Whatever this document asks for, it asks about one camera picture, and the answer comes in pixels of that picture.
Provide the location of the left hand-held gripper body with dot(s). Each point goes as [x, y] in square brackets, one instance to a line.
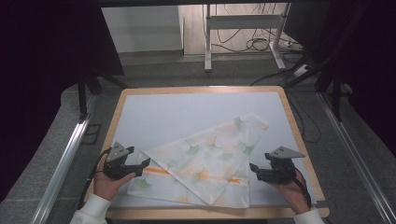
[115, 165]

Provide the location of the white power strip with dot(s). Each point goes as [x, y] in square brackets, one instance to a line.
[301, 70]

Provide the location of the white desk frame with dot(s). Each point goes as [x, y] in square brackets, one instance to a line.
[246, 21]

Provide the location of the white panel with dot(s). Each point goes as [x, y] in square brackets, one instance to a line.
[141, 29]

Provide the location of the wooden table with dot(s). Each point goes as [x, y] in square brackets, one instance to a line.
[199, 214]

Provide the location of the white leaf print cloth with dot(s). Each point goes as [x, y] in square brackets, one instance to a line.
[202, 161]

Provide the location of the white table mat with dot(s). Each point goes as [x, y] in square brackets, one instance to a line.
[174, 115]

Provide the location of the aluminium floor rail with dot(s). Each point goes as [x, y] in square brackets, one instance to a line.
[358, 161]
[59, 174]

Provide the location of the black floor plate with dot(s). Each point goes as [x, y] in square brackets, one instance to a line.
[91, 134]

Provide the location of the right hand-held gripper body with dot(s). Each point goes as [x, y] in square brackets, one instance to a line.
[281, 166]

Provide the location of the black metal stand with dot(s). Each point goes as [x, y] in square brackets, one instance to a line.
[335, 93]
[82, 99]

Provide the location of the person's right hand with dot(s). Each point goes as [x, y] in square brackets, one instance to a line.
[291, 194]

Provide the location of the person's left hand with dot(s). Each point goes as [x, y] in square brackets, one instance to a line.
[107, 185]

